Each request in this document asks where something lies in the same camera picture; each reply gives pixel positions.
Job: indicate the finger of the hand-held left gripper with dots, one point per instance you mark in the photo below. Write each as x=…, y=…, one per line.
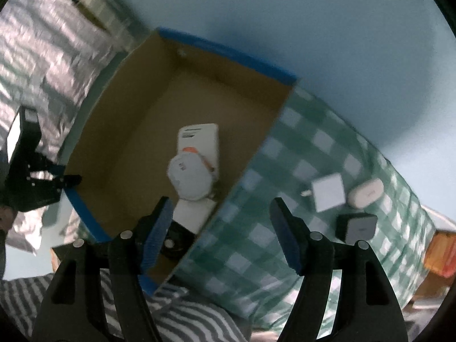
x=67, y=181
x=30, y=131

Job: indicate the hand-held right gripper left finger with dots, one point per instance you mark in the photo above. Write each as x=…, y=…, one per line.
x=156, y=235

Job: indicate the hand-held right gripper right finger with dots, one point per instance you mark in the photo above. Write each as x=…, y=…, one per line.
x=285, y=235

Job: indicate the black round fan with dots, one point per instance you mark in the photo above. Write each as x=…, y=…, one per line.
x=178, y=240

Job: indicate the white octagonal device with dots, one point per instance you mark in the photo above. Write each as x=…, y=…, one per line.
x=190, y=176

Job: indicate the blue cardboard box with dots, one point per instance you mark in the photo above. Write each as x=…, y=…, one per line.
x=142, y=114

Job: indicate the white package with orange shape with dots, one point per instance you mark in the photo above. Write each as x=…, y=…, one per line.
x=199, y=139

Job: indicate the green checked cloth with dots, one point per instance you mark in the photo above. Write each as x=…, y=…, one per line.
x=249, y=249

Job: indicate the white cube charger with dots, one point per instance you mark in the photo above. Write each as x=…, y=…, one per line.
x=327, y=192

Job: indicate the silver foil mat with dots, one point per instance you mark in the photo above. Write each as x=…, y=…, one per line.
x=46, y=60

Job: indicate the grey charger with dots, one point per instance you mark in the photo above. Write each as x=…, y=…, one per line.
x=358, y=228

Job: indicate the white oval case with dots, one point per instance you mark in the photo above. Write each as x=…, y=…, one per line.
x=367, y=193

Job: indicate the grey striped clothing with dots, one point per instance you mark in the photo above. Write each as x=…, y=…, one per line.
x=199, y=324

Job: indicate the green striped fabric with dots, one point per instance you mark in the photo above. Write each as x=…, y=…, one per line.
x=107, y=10

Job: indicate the orange juice bottle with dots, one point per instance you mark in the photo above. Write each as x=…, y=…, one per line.
x=441, y=254

